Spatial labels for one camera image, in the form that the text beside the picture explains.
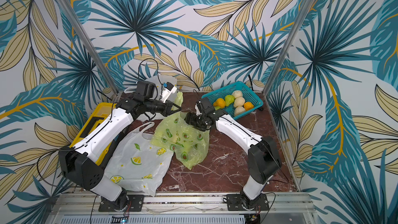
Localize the white pear front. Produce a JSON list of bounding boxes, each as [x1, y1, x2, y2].
[[234, 106, 246, 117]]

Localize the aluminium right frame post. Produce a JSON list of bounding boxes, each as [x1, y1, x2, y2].
[[263, 0, 315, 96]]

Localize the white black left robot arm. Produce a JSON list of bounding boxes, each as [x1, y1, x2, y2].
[[59, 81, 181, 211]]

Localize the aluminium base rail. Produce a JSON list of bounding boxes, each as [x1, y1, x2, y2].
[[46, 192, 321, 224]]

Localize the teal plastic basket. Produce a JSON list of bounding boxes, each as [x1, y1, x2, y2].
[[202, 82, 263, 120]]

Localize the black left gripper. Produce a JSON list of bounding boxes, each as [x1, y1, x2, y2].
[[145, 99, 183, 117]]

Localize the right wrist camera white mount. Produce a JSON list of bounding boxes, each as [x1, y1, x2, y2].
[[195, 104, 201, 116]]

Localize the small green pear back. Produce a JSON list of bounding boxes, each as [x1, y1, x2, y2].
[[224, 95, 235, 107]]

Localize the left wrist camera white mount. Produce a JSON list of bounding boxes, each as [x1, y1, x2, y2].
[[160, 82, 177, 103]]

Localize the orange pear back left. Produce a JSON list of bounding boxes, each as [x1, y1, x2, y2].
[[213, 98, 226, 109]]

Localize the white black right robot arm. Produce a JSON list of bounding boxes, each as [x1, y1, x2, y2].
[[185, 97, 282, 211]]

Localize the orange pear right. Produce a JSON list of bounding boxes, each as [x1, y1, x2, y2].
[[244, 102, 255, 112]]

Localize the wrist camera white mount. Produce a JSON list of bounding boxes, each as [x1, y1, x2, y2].
[[160, 82, 177, 103], [195, 104, 201, 116]]

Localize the aluminium left frame post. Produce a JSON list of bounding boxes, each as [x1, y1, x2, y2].
[[56, 0, 119, 95]]

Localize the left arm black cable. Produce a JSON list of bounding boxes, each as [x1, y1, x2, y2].
[[137, 57, 164, 83]]

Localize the white lemon plastic bag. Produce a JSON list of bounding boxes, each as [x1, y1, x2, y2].
[[104, 122, 174, 197]]

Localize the aluminium frame post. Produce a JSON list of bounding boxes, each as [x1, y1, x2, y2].
[[263, 0, 315, 96], [56, 0, 119, 95]]

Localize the green avocado plastic bag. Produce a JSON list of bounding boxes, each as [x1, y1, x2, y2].
[[150, 91, 210, 171]]

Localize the orange pear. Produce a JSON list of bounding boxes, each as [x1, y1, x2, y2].
[[244, 102, 255, 112], [213, 98, 226, 109]]

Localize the yellow tool box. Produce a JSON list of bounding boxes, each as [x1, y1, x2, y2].
[[69, 102, 115, 169]]

